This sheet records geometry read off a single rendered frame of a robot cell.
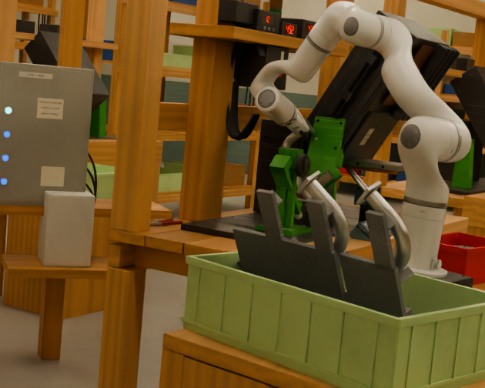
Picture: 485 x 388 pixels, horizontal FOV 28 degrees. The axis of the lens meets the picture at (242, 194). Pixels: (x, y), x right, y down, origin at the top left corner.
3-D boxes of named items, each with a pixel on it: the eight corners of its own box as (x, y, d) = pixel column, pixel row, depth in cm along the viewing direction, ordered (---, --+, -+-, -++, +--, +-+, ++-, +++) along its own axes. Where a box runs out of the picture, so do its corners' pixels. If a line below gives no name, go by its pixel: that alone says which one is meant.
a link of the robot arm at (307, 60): (290, 16, 298) (241, 89, 314) (319, 50, 291) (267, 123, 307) (309, 18, 305) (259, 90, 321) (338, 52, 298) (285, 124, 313)
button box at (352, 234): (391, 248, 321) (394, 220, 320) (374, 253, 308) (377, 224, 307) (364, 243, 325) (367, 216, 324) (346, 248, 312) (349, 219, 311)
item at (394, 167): (413, 173, 344) (413, 165, 344) (396, 175, 330) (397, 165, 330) (314, 159, 363) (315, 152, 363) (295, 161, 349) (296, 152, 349)
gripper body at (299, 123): (301, 118, 314) (313, 128, 324) (286, 95, 319) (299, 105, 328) (282, 132, 316) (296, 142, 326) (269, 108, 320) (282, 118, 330)
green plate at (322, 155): (341, 183, 334) (353, 124, 337) (332, 178, 327) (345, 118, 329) (311, 179, 340) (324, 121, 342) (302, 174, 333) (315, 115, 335)
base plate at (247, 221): (419, 221, 385) (420, 215, 385) (297, 251, 289) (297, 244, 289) (324, 205, 405) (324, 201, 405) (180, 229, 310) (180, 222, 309)
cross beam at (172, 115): (312, 130, 417) (315, 109, 416) (135, 130, 304) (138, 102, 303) (302, 128, 419) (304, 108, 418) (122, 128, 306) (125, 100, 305)
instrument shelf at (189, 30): (346, 57, 386) (347, 47, 385) (233, 38, 307) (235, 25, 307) (290, 53, 398) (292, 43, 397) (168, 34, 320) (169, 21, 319)
